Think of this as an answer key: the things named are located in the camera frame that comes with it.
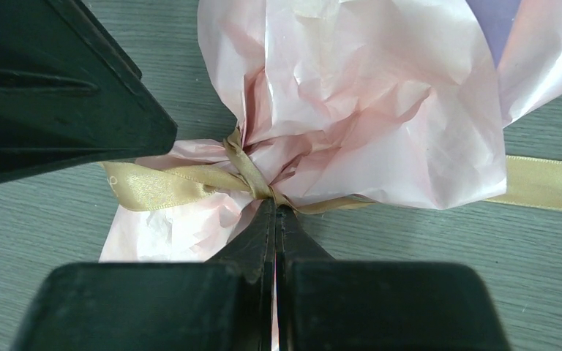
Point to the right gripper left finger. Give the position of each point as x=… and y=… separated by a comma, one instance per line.
x=224, y=303

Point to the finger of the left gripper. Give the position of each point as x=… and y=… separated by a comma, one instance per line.
x=69, y=94

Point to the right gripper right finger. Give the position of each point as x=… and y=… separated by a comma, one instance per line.
x=329, y=304

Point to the pink flower bouquet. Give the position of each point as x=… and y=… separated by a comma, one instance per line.
x=341, y=104

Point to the tan ribbon bow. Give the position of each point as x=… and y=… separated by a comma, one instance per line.
x=531, y=182

